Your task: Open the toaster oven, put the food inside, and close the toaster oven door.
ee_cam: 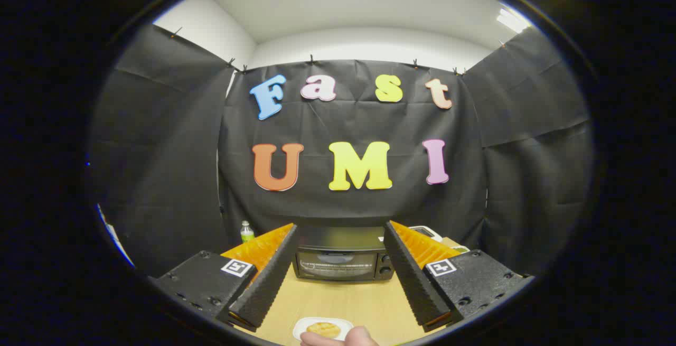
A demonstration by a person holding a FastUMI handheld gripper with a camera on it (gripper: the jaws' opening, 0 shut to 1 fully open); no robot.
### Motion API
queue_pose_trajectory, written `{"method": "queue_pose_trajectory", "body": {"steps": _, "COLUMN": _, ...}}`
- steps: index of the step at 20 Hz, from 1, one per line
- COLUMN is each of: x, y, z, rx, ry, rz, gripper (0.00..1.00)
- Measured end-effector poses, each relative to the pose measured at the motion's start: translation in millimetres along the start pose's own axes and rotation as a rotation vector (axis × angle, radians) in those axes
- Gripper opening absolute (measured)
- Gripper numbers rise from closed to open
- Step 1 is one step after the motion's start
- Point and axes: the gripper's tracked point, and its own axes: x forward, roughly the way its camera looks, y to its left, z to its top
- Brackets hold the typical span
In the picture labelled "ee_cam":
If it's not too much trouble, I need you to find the small ceiling light panel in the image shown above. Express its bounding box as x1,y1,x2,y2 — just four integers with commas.
496,8,530,34

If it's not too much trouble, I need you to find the black toaster oven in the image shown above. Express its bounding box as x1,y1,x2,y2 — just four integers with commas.
292,225,396,282

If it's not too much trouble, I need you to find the white plate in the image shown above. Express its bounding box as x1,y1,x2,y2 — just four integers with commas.
293,317,354,342

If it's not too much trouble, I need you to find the white pop-up toaster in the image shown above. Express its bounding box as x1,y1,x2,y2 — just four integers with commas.
409,226,443,243

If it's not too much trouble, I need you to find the golden pastry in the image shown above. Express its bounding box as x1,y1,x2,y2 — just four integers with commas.
306,322,342,339

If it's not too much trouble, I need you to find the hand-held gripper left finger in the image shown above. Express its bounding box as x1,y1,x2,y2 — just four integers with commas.
149,223,298,333

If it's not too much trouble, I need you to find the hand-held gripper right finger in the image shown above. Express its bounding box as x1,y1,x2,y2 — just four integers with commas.
383,220,535,333

